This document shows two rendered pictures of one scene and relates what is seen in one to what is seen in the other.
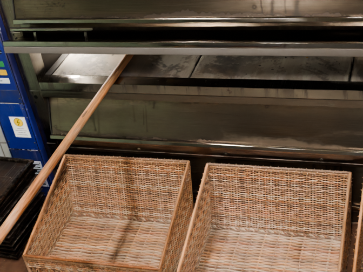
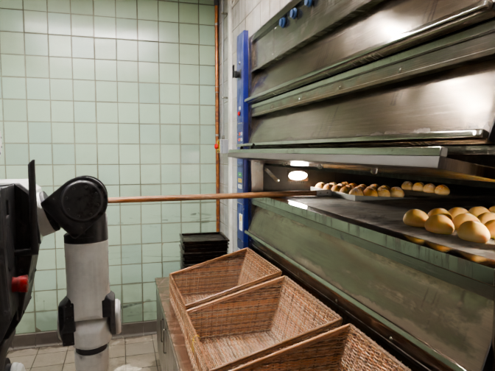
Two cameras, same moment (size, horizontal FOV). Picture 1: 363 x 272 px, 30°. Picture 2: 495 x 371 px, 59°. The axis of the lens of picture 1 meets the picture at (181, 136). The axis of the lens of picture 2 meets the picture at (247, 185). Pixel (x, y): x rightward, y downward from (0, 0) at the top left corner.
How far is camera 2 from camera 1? 1.95 m
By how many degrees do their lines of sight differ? 56
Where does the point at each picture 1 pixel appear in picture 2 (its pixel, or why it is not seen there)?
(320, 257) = not seen: outside the picture
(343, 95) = (348, 229)
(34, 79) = (250, 189)
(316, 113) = (339, 248)
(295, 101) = (326, 229)
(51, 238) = (202, 288)
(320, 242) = not seen: outside the picture
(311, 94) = (333, 224)
